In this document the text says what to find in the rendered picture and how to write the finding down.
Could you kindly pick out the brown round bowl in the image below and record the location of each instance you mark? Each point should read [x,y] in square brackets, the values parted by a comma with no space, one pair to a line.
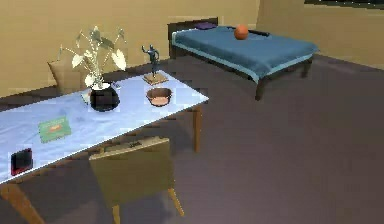
[159,96]

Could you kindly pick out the pale blue wooden table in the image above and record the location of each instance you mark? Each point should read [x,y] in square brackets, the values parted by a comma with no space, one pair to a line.
[133,110]

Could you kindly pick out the dark figure statue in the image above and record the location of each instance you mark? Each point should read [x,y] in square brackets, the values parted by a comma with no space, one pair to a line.
[153,63]

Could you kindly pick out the blue bed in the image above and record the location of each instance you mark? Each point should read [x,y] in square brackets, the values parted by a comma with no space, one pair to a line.
[243,50]

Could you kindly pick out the olive padded chair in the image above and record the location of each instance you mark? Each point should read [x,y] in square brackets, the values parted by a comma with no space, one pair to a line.
[133,170]

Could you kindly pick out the purple pillow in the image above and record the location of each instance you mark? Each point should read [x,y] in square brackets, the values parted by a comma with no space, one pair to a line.
[205,25]

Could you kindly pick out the orange ball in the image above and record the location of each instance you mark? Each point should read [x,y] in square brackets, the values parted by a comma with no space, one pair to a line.
[241,32]

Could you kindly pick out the house plant in black pot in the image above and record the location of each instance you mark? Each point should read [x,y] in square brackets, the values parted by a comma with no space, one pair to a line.
[100,90]

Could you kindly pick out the black bat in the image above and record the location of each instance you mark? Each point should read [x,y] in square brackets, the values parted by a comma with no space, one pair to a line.
[258,32]

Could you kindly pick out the tan padded chair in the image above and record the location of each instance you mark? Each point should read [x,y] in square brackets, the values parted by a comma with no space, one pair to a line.
[66,75]

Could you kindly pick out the green book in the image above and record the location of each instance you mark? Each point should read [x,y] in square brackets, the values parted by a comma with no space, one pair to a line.
[54,129]

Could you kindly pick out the black and red box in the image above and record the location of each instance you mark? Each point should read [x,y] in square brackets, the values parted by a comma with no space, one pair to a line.
[21,161]

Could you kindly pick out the dark window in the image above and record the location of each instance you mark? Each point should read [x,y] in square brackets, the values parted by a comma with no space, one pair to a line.
[343,3]

